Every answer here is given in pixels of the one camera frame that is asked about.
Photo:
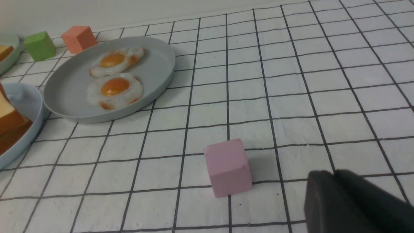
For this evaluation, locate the back fried egg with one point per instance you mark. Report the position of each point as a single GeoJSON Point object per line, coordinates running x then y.
{"type": "Point", "coordinates": [116, 61]}

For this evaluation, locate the green cube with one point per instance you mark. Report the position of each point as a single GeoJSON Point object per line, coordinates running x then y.
{"type": "Point", "coordinates": [40, 46]}

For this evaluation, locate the right fried egg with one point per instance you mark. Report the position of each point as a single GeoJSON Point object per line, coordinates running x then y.
{"type": "Point", "coordinates": [114, 91]}

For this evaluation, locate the orange cube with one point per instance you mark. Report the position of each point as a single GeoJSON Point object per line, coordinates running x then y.
{"type": "Point", "coordinates": [78, 39]}

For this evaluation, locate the toast slice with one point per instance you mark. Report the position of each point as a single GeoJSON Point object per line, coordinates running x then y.
{"type": "Point", "coordinates": [5, 51]}
{"type": "Point", "coordinates": [7, 140]}
{"type": "Point", "coordinates": [10, 118]}

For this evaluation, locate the checkered white tablecloth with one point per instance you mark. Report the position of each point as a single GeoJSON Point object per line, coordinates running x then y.
{"type": "Point", "coordinates": [314, 85]}

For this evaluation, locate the pink cube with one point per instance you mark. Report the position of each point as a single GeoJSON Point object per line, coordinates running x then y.
{"type": "Point", "coordinates": [228, 168]}

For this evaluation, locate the grey egg plate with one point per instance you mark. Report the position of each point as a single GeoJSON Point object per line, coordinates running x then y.
{"type": "Point", "coordinates": [65, 92]}

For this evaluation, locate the light blue center plate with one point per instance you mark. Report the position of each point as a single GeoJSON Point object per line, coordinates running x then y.
{"type": "Point", "coordinates": [29, 102]}

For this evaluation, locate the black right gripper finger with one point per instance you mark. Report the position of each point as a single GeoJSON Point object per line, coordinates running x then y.
{"type": "Point", "coordinates": [344, 202]}

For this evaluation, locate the fried egg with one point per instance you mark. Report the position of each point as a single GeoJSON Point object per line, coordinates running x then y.
{"type": "Point", "coordinates": [114, 91]}
{"type": "Point", "coordinates": [116, 61]}

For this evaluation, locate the light green bread plate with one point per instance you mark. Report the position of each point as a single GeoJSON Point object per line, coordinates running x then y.
{"type": "Point", "coordinates": [13, 40]}

